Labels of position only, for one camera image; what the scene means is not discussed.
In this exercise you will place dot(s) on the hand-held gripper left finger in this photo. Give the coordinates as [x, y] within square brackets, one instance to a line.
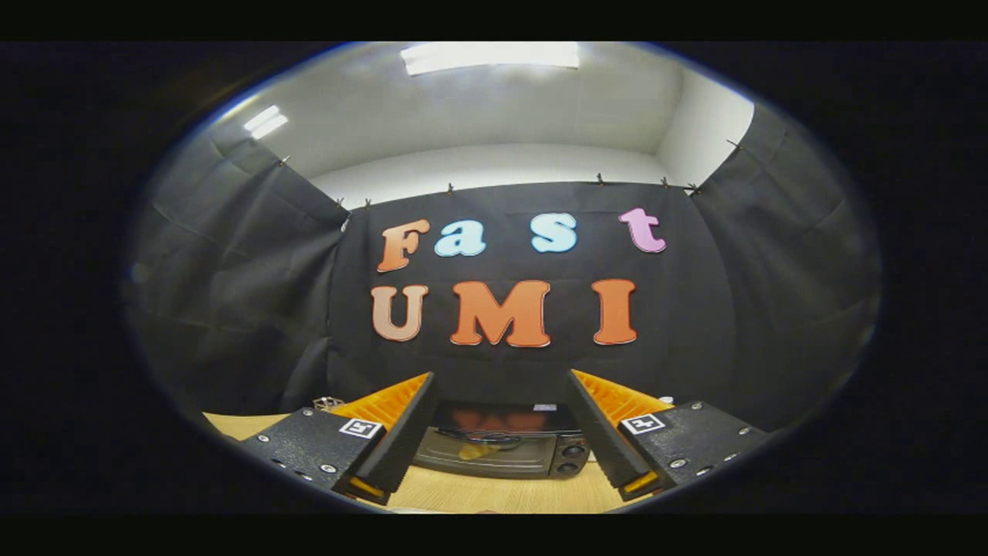
[405, 440]

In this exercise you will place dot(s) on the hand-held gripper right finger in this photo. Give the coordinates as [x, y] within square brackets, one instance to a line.
[606, 440]

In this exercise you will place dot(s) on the yellow croissant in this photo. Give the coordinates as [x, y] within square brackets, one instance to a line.
[475, 452]

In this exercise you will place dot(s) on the black toaster oven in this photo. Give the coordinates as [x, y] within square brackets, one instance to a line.
[525, 459]

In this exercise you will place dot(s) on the small ceiling light panel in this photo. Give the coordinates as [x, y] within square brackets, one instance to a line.
[265, 122]

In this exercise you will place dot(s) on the large ceiling light panel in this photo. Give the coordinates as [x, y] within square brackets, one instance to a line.
[490, 55]

